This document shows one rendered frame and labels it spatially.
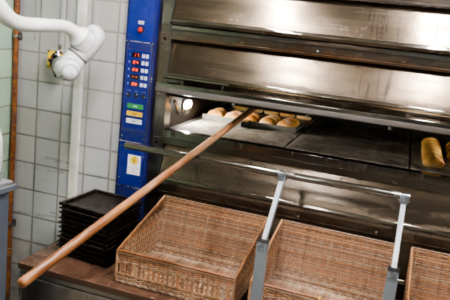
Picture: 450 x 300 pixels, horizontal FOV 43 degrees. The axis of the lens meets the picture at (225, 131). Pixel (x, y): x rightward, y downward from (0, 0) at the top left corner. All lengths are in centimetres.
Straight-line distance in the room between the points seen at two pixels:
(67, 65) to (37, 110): 70
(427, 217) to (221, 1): 136
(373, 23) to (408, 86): 31
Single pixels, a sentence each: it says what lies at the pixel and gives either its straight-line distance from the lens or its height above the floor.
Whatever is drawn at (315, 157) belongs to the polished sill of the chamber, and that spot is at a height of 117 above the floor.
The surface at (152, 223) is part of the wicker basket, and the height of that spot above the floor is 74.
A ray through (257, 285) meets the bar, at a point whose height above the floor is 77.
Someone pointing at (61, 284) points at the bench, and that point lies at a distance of 274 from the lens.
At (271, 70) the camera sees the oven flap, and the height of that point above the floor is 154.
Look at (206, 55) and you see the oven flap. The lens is 279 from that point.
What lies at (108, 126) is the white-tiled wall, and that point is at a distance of 304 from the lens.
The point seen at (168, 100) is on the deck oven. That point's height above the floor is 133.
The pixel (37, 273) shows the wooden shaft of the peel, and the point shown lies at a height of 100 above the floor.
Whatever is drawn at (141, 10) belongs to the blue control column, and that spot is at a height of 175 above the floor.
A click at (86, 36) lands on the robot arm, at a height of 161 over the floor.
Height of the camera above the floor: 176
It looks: 11 degrees down
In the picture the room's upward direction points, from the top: 6 degrees clockwise
